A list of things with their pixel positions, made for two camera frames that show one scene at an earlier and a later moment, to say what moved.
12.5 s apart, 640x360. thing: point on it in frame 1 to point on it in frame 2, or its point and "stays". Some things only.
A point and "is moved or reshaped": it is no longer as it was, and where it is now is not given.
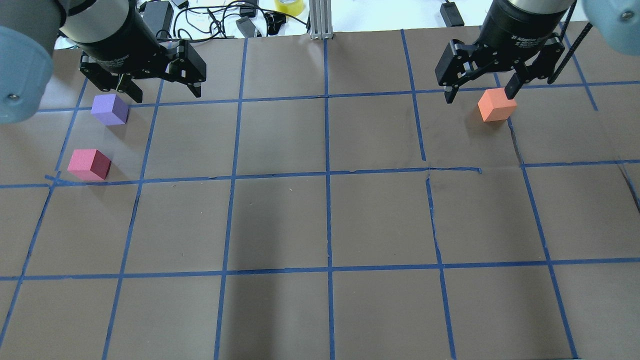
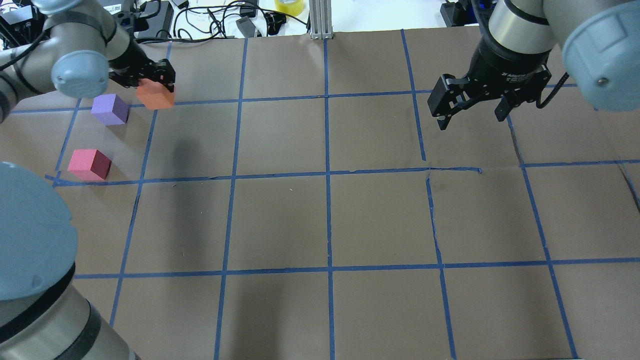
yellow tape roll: [291, 7] stays
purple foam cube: [110, 110] stays
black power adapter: [159, 15] stays
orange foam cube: [494, 105] is moved or reshaped
